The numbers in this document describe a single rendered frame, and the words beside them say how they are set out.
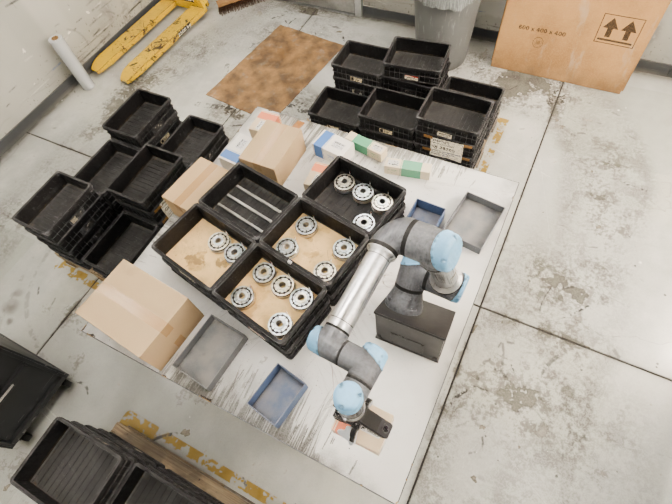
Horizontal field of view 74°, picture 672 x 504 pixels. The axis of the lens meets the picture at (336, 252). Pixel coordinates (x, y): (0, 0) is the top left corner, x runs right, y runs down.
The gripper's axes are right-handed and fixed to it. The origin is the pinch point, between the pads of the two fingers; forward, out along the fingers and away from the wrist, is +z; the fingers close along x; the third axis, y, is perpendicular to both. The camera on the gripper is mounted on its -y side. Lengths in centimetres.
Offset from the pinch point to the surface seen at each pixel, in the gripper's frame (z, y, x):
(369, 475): 39.5, -5.4, 10.9
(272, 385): 39, 45, -2
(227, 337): 39, 75, -11
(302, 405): 39.3, 29.8, -0.3
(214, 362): 39, 74, 1
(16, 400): 76, 179, 60
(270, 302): 26, 60, -31
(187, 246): 26, 112, -39
